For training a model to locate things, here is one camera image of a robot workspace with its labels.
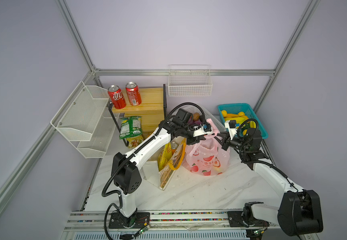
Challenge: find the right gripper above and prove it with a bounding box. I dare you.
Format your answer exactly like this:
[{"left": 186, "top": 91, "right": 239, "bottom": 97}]
[{"left": 211, "top": 131, "right": 249, "bottom": 153}]

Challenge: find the pink plastic grocery bag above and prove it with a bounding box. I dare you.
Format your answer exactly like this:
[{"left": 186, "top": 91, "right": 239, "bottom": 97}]
[{"left": 182, "top": 119, "right": 230, "bottom": 177}]

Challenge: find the yellow chips bag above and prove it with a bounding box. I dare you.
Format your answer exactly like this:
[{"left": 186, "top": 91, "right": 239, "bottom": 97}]
[{"left": 157, "top": 143, "right": 172, "bottom": 171}]

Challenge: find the white canvas tote bag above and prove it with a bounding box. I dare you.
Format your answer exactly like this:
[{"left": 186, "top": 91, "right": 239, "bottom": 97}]
[{"left": 142, "top": 137, "right": 186, "bottom": 191}]

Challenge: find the orange soda can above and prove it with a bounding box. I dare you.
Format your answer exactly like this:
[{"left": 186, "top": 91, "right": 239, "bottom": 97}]
[{"left": 170, "top": 142, "right": 178, "bottom": 151}]

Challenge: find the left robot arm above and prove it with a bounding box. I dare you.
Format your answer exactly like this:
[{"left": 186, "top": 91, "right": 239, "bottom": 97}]
[{"left": 101, "top": 102, "right": 212, "bottom": 228}]

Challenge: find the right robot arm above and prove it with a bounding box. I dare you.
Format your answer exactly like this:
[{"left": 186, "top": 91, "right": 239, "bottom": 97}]
[{"left": 217, "top": 119, "right": 323, "bottom": 237}]

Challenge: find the brown toy potato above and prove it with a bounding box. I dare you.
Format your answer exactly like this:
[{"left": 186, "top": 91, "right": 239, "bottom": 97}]
[{"left": 192, "top": 113, "right": 200, "bottom": 121}]

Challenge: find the yellow toy lemon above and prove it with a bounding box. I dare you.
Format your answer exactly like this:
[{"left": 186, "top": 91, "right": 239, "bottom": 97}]
[{"left": 221, "top": 110, "right": 228, "bottom": 118}]

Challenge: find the white plastic basket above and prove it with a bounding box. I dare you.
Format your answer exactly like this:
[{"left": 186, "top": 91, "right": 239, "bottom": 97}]
[{"left": 179, "top": 104, "right": 226, "bottom": 132}]

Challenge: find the teal plastic basket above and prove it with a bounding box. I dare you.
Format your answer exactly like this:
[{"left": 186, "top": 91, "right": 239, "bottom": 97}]
[{"left": 217, "top": 102, "right": 268, "bottom": 140}]

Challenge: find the small yellow-green snack bag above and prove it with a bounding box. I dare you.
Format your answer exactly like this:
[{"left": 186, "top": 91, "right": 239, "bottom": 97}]
[{"left": 126, "top": 135, "right": 144, "bottom": 149}]

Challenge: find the green snack bag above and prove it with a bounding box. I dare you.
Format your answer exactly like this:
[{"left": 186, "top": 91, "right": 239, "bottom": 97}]
[{"left": 119, "top": 116, "right": 142, "bottom": 139}]

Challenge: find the red cola can right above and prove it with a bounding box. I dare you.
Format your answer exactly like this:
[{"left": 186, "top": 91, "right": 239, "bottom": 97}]
[{"left": 125, "top": 82, "right": 142, "bottom": 106}]

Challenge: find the red cola can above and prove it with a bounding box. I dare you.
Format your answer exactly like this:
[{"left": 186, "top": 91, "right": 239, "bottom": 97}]
[
  {"left": 107, "top": 85, "right": 126, "bottom": 109},
  {"left": 125, "top": 82, "right": 142, "bottom": 106}
]

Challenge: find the red cola can left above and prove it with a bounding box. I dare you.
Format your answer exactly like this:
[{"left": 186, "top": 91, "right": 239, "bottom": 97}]
[{"left": 107, "top": 85, "right": 126, "bottom": 109}]

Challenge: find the white mesh tiered rack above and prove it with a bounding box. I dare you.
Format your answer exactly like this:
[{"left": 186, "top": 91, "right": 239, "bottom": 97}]
[{"left": 50, "top": 82, "right": 119, "bottom": 159}]

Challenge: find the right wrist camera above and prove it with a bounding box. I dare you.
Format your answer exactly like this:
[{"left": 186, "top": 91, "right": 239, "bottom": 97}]
[{"left": 224, "top": 120, "right": 238, "bottom": 140}]

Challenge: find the wooden black-frame shelf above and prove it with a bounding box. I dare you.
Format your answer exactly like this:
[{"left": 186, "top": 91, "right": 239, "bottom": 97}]
[{"left": 108, "top": 86, "right": 167, "bottom": 138}]

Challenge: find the white wire wall basket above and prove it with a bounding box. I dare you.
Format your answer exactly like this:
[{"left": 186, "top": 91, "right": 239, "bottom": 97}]
[{"left": 168, "top": 65, "right": 213, "bottom": 97}]

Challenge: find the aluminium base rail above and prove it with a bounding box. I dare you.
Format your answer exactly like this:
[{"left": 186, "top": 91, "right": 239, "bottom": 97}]
[{"left": 60, "top": 208, "right": 319, "bottom": 240}]

